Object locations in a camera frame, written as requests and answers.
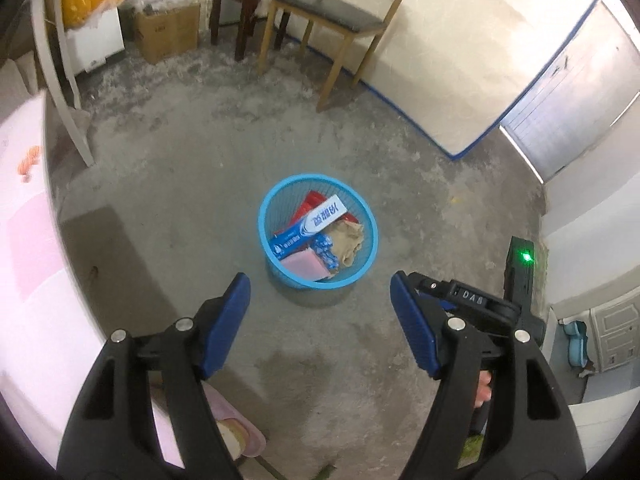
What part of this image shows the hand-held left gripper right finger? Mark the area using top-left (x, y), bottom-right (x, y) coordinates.
top-left (390, 271), bottom-right (587, 480)

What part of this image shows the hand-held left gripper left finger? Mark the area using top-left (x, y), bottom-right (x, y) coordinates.
top-left (56, 272), bottom-right (252, 480)

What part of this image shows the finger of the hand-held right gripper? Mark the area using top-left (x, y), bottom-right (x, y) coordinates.
top-left (407, 273), bottom-right (453, 304)

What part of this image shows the tan paper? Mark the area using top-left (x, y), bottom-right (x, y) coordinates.
top-left (322, 220), bottom-right (366, 270)

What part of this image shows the blue plastic wastebasket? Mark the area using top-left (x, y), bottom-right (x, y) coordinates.
top-left (257, 174), bottom-right (379, 291)

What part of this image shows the pink paper pad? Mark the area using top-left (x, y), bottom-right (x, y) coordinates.
top-left (281, 250), bottom-right (332, 281)

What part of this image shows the blue snack wrapper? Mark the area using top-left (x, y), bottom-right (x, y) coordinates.
top-left (312, 235), bottom-right (341, 273)

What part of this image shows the blue white toothpaste box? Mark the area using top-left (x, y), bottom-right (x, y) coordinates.
top-left (272, 194), bottom-right (348, 257)

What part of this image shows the red snack packet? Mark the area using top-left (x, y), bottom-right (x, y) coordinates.
top-left (299, 191), bottom-right (360, 226)

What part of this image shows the person's right hand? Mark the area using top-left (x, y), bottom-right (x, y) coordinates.
top-left (475, 369), bottom-right (495, 408)

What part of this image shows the blue plastic basin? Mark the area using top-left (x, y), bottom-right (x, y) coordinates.
top-left (562, 317), bottom-right (591, 368)

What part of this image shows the white cabinet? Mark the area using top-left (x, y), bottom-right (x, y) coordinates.
top-left (590, 292), bottom-right (640, 373)

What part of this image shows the pink slipper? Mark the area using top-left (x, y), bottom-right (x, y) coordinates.
top-left (205, 390), bottom-right (268, 461)

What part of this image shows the grey blue door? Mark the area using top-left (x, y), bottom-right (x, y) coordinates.
top-left (500, 0), bottom-right (640, 183)

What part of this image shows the pink patterned table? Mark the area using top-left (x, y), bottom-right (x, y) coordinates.
top-left (0, 95), bottom-right (186, 468)

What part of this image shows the cream mattress blue trim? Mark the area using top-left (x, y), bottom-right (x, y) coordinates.
top-left (287, 0), bottom-right (608, 161)

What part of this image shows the wooden chair dark seat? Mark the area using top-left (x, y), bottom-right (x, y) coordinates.
top-left (257, 0), bottom-right (423, 113)

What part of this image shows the large cardboard box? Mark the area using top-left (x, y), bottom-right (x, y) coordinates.
top-left (134, 2), bottom-right (201, 65)

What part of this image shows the white foam box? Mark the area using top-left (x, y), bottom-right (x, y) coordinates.
top-left (65, 7), bottom-right (126, 76)

